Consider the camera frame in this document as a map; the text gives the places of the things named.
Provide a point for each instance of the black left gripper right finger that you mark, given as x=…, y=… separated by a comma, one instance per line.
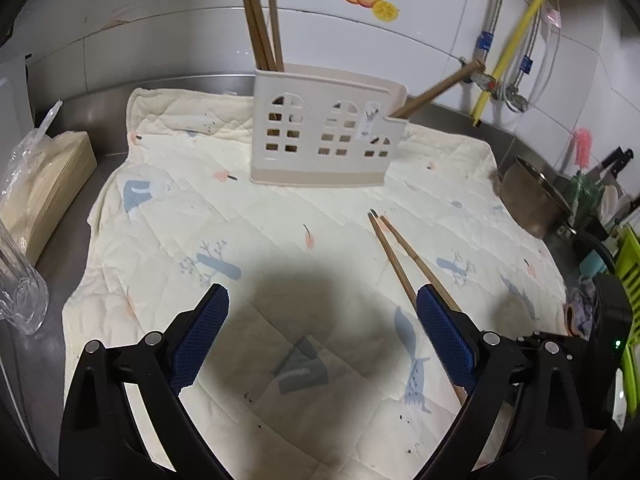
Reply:
x=448, y=332

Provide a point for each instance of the pink bottle brush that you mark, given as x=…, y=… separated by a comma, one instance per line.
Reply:
x=583, y=145

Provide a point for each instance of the black handled kitchen knife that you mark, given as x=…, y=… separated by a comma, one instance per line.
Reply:
x=613, y=164

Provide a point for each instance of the wooden chopstick compartment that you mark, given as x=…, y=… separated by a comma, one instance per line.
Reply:
x=464, y=72
x=258, y=49

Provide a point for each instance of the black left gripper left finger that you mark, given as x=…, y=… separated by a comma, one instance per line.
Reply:
x=192, y=334

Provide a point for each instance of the water valve red handle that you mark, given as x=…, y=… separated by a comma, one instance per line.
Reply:
x=485, y=82

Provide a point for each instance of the wooden chopstick right compartment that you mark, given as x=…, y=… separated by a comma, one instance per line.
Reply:
x=464, y=72

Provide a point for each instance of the cream quilted mat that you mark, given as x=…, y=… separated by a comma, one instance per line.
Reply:
x=321, y=370

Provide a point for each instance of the stainless steel pot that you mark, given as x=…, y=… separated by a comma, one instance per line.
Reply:
x=533, y=202

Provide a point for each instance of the clear plastic tube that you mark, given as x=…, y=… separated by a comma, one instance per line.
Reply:
x=551, y=22

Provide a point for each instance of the wooden chopstick left compartment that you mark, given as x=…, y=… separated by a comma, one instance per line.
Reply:
x=258, y=49

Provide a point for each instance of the chrome water valve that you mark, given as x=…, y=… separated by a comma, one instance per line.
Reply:
x=515, y=102

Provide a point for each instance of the clear drinking glass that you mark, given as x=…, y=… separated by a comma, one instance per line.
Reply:
x=24, y=294

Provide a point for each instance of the pack of beige napkins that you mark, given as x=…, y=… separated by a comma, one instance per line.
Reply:
x=39, y=188

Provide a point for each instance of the beige plastic utensil holder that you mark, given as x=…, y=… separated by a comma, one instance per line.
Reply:
x=316, y=127

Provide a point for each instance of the grey purple rag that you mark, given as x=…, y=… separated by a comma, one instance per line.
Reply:
x=579, y=308

